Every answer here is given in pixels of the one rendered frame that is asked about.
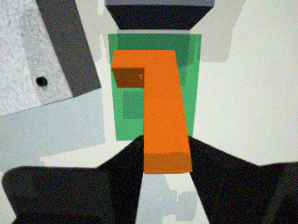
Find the orange l-shaped part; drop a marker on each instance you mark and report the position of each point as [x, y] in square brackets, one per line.
[166, 142]

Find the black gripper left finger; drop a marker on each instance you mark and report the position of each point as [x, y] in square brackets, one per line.
[110, 191]

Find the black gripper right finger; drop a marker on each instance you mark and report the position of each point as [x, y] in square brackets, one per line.
[234, 191]

